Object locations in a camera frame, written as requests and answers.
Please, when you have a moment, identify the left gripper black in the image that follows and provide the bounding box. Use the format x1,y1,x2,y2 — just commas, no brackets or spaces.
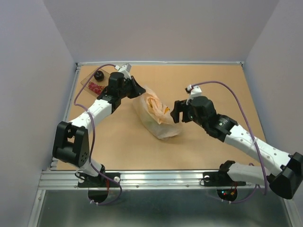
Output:
118,76,145,99

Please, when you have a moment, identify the translucent plastic bag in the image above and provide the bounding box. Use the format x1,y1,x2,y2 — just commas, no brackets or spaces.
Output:
133,86,182,140

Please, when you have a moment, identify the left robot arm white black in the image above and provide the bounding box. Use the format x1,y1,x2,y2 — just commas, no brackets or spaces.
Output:
53,72,146,186

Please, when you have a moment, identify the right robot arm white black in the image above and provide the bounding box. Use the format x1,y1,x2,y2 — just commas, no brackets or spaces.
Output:
170,96,303,200

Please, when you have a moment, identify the red grape bunch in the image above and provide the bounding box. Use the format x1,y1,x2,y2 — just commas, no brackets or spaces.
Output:
88,82,105,95

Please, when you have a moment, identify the dark purple plum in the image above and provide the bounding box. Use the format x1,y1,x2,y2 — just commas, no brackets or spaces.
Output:
94,70,105,82

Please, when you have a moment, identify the clear plastic container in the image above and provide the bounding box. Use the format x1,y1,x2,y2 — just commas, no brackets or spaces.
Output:
84,69,110,97

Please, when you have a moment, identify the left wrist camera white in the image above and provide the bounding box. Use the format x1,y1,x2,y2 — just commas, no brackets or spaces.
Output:
115,63,132,79

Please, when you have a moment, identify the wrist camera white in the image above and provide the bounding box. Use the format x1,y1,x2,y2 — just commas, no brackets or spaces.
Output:
185,85,202,102
115,63,132,79

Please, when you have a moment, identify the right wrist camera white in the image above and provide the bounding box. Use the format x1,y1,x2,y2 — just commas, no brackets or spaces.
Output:
185,85,202,102

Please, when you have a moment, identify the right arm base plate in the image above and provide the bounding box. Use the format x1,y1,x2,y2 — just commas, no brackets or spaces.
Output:
200,171,246,202

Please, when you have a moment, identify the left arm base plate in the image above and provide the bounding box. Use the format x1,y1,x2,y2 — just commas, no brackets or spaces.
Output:
74,172,120,188

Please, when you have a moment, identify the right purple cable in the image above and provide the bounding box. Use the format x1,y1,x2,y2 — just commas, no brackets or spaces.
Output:
193,81,269,204

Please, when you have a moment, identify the aluminium front rail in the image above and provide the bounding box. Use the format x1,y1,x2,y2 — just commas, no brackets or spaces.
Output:
39,169,289,190

